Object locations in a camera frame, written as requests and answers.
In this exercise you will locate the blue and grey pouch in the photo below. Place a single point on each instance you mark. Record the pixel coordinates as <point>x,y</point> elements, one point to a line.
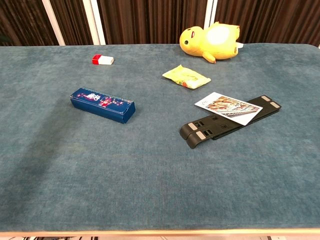
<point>100,107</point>

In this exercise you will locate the yellow snack packet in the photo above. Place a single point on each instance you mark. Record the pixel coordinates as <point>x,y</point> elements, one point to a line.
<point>185,77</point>

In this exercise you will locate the blue velvet table cover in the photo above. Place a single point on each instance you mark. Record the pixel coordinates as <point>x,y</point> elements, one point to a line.
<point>150,175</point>

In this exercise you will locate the black folding laptop stand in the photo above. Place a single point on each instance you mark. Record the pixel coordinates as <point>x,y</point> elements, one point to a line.
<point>220,130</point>

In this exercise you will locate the white printed picture card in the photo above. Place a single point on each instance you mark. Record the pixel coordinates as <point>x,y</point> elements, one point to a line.
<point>227,107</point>

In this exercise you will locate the red and white small box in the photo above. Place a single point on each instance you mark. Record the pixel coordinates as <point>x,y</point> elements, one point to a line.
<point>103,60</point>

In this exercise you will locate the yellow plush toy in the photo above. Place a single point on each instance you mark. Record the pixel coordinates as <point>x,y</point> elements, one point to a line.
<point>200,45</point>

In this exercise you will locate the dark brown pleated curtain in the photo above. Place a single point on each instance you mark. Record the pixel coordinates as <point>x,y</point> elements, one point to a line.
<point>150,20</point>

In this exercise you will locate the white frame post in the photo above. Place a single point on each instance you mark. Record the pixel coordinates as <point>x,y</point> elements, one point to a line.
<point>210,12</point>
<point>94,22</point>
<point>53,22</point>

